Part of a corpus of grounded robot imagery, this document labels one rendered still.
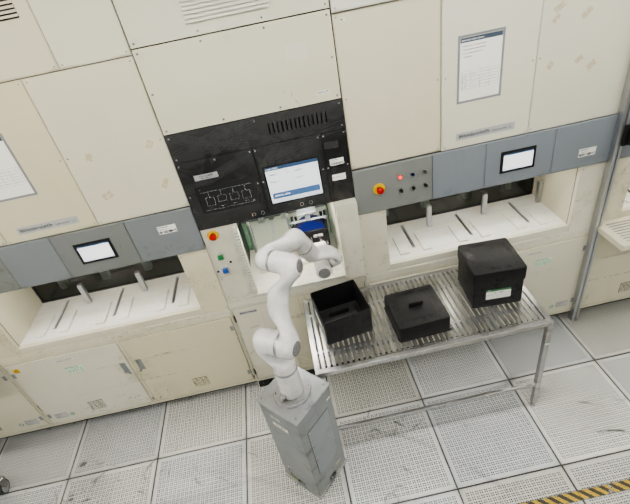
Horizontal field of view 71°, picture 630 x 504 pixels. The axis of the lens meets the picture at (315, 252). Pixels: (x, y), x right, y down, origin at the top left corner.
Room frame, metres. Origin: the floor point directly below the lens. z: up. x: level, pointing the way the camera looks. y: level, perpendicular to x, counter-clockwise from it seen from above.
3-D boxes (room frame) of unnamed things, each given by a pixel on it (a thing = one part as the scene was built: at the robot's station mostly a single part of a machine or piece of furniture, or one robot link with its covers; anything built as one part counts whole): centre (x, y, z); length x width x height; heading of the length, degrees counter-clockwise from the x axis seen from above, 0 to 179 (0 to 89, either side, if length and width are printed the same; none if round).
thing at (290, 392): (1.44, 0.26, 0.85); 0.19 x 0.19 x 0.18
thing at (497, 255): (1.88, -0.96, 0.89); 0.29 x 0.29 x 0.25; 87
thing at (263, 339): (1.46, 0.28, 1.07); 0.19 x 0.12 x 0.24; 57
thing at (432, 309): (1.76, -0.49, 0.83); 0.29 x 0.29 x 0.13; 3
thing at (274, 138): (2.56, 0.17, 0.98); 0.95 x 0.88 x 1.95; 1
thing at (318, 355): (1.83, -0.51, 0.38); 1.30 x 0.60 x 0.76; 91
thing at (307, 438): (1.44, 0.26, 0.38); 0.28 x 0.28 x 0.76; 46
